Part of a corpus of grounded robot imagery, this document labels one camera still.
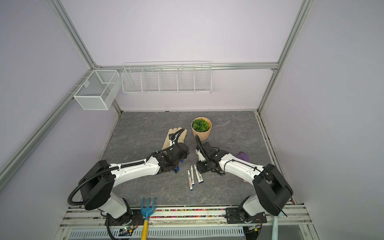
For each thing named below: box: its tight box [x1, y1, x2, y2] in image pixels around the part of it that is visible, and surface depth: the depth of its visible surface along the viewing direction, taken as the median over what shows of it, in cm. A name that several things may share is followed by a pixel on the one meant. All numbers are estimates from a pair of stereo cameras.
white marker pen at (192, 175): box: [191, 165, 195, 186], surface depth 88 cm
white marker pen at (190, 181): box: [187, 169, 193, 191], surface depth 86 cm
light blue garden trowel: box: [271, 211, 284, 240], surface depth 71 cm
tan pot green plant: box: [191, 117, 213, 141], surface depth 100 cm
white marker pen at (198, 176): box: [194, 164, 201, 184], surface depth 88 cm
